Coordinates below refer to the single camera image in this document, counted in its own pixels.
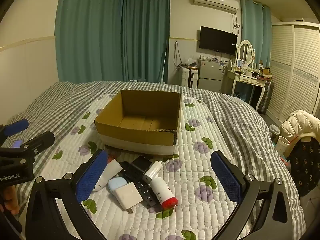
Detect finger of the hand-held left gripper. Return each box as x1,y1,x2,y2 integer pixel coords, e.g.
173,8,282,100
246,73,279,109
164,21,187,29
0,119,29,138
0,131,56,159

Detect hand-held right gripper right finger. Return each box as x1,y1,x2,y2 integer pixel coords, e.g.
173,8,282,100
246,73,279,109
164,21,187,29
211,150,307,240

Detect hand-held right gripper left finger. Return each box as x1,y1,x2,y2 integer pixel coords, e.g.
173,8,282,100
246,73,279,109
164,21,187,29
25,149,109,240

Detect pale rounded earbud case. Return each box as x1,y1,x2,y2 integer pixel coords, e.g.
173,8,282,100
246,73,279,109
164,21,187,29
108,177,127,197

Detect white square charger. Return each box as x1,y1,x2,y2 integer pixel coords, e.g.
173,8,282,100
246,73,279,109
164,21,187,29
114,182,143,214

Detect black power adapter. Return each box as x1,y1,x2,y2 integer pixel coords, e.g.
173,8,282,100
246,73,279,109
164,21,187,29
124,155,153,179

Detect black remote control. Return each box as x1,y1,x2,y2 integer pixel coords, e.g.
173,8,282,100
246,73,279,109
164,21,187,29
119,161,160,208

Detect small white grey-capped bottle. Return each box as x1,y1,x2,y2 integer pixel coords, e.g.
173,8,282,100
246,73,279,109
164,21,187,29
143,160,163,183

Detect cardboard box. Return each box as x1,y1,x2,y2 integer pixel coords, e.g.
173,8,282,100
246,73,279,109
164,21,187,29
94,90,182,156

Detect white bottle with red cap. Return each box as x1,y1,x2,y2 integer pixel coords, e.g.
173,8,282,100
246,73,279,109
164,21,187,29
150,177,179,209

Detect person's left hand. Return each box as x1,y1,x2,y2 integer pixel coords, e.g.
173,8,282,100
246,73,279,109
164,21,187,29
0,185,20,215

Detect floral quilted mat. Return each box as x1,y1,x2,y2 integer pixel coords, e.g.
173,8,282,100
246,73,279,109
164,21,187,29
51,94,253,240

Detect grey checked blanket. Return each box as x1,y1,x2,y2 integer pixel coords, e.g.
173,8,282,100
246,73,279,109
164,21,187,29
0,80,307,240

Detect white paper cup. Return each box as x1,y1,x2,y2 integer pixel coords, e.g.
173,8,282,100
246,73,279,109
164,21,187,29
276,136,292,156

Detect lidded drink cup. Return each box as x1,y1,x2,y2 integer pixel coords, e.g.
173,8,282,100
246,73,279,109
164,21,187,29
269,124,281,140

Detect dark patterned garment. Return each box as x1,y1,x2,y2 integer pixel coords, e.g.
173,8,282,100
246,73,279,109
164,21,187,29
290,136,320,198

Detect dark suitcase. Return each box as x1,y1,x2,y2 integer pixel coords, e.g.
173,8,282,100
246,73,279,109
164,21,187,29
257,80,275,114

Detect white puffer jacket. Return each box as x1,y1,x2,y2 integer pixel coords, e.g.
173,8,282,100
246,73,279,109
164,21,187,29
279,110,320,140

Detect white dressing table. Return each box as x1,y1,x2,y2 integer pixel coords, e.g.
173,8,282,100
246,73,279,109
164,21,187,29
225,66,273,110

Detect grey small refrigerator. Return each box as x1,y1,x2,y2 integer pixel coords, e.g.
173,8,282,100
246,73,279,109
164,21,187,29
197,59,225,92

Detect white suitcase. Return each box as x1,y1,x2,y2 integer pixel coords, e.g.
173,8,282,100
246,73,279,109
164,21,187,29
181,66,200,88

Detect wide teal curtain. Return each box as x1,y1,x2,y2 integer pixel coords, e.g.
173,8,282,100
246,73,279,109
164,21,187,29
54,0,125,83

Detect oval white vanity mirror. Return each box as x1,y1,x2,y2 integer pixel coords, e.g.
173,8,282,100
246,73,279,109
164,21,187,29
236,39,256,68

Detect white louvered wardrobe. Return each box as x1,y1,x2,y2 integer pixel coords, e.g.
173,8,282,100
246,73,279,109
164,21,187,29
265,21,320,125

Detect white upright pole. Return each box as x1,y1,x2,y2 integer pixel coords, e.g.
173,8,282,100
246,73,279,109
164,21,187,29
160,40,168,84

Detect teal curtain beside white pole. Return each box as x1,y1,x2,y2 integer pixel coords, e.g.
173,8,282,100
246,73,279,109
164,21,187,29
121,0,171,83

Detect narrow teal curtain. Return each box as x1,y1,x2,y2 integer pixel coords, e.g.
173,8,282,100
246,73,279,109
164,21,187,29
240,0,272,68

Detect white air conditioner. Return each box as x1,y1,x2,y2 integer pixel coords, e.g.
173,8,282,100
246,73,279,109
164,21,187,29
193,0,239,13

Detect hanging wall cables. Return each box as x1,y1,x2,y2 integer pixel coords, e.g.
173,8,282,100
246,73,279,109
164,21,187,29
173,41,184,72

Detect black wall television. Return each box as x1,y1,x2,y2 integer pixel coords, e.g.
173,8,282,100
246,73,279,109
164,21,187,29
199,26,238,55

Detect air conditioner cable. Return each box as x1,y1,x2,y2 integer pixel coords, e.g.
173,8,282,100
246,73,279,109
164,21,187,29
231,11,241,34

